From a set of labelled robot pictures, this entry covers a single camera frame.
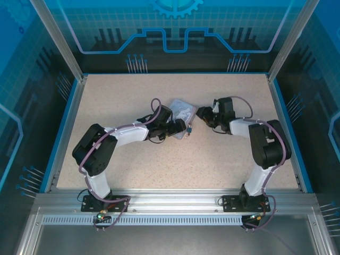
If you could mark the silver key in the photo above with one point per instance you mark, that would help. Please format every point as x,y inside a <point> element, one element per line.
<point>188,136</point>

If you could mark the pink cartoon mouse pad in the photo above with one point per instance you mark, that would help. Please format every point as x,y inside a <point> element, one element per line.
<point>183,110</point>

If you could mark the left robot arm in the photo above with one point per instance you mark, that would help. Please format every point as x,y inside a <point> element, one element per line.
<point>93,151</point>

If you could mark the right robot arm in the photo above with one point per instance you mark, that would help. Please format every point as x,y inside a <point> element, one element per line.
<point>265,148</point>

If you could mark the aluminium front frame rail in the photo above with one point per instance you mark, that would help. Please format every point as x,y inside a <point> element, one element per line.
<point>172,199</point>

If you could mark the blue aluminium right side rail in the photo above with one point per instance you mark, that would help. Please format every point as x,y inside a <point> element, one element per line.
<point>289,138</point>

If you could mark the blue aluminium rail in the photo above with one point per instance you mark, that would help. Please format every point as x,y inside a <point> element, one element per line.
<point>289,138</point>
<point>63,138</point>

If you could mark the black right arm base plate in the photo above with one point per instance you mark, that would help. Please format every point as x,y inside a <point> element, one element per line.
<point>231,204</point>

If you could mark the aluminium right rear frame post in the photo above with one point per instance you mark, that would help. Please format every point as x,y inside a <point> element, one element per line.
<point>292,40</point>

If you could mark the aluminium frame post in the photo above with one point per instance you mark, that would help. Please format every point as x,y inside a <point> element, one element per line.
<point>292,40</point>
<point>58,40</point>

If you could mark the blue aluminium left side rail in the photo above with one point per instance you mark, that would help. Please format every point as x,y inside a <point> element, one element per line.
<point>63,138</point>

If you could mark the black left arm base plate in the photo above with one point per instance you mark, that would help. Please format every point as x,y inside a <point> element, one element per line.
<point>90,204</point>

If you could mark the aluminium left rear frame post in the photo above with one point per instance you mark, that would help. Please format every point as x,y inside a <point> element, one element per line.
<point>58,40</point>

